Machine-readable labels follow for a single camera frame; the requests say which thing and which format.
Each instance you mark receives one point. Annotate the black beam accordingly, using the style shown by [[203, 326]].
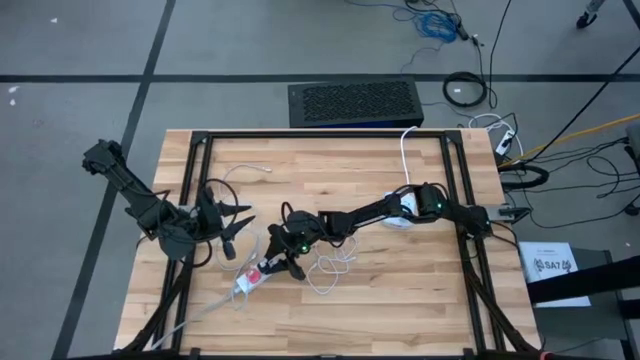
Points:
[[590, 280]]

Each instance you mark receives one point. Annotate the black charger with white label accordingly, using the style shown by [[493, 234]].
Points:
[[269, 265]]

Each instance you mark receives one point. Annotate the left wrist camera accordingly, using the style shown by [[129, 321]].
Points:
[[210, 205]]

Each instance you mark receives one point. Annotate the white USB charging hub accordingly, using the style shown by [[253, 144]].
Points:
[[400, 223]]

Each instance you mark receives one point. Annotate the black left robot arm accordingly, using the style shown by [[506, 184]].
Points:
[[135, 195]]

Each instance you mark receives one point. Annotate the black power adapter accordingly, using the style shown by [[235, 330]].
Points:
[[462, 30]]

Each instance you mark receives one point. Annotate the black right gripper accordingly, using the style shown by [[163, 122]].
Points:
[[300, 235]]

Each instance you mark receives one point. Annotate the black aluminium table frame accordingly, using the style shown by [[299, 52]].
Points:
[[325, 135]]

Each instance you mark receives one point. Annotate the white booklet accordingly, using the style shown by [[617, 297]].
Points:
[[550, 280]]

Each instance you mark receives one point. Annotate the white floor power strip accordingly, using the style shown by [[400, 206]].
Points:
[[505, 142]]

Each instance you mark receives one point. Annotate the black computer case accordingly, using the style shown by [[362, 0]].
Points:
[[355, 102]]

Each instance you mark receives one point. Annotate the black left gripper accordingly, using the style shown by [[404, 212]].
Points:
[[224, 232]]

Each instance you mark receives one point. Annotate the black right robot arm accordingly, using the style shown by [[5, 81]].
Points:
[[370, 215]]

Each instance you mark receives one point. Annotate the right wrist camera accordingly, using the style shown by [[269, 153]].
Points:
[[279, 235]]

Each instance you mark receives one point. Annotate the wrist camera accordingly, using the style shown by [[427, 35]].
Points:
[[210, 205], [279, 235]]

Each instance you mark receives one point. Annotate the chair leg caster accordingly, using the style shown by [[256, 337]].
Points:
[[585, 20]]

